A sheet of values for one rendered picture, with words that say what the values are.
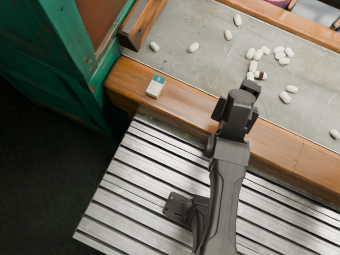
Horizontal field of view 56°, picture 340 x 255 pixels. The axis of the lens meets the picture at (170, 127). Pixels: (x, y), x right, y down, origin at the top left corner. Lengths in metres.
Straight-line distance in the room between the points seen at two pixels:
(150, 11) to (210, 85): 0.27
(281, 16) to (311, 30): 0.10
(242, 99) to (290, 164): 0.33
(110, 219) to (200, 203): 0.29
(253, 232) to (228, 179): 0.41
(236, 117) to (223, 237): 0.23
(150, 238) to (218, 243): 0.42
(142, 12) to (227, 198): 0.56
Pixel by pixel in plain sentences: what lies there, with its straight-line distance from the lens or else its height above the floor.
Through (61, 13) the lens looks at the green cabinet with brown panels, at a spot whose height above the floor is 1.11.
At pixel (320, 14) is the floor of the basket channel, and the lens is 1.27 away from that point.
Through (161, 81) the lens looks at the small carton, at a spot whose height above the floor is 0.78.
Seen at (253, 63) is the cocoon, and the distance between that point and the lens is 0.99.
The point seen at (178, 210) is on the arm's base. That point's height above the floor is 0.68.
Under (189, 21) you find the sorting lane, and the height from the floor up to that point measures 0.74.
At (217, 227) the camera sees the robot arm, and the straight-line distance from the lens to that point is 0.56.
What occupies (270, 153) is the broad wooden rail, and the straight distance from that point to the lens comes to 0.91.
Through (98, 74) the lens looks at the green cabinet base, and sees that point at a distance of 0.89.
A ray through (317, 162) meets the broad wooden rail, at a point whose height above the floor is 0.76.
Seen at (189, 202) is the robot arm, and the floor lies 0.80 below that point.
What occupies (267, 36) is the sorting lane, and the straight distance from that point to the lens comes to 1.07.
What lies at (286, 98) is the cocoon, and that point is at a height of 0.76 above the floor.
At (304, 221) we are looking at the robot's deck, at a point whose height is 0.67.
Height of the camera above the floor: 1.61
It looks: 75 degrees down
